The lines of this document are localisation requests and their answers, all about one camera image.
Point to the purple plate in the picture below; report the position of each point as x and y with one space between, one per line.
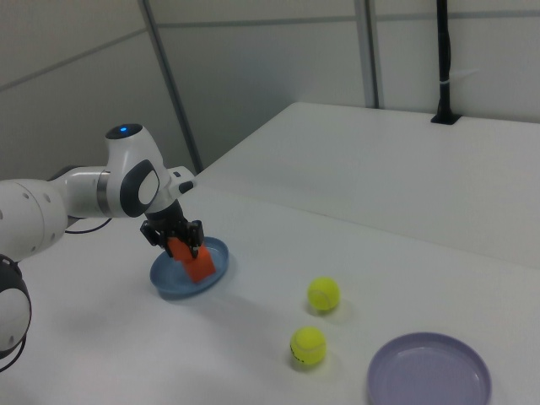
426 375

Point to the white zip tie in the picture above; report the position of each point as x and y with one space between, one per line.
444 81

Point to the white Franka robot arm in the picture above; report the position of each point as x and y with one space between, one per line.
126 169

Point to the blue plate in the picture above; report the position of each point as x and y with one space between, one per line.
169 278

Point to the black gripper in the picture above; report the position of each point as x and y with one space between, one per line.
169 221

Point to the grey partition post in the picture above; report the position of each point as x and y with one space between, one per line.
370 50
169 84

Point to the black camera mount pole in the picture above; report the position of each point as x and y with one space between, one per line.
443 50

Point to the orange foam cube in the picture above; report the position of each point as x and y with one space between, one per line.
179 249
201 268

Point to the yellow tennis ball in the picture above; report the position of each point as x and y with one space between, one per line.
308 347
323 293

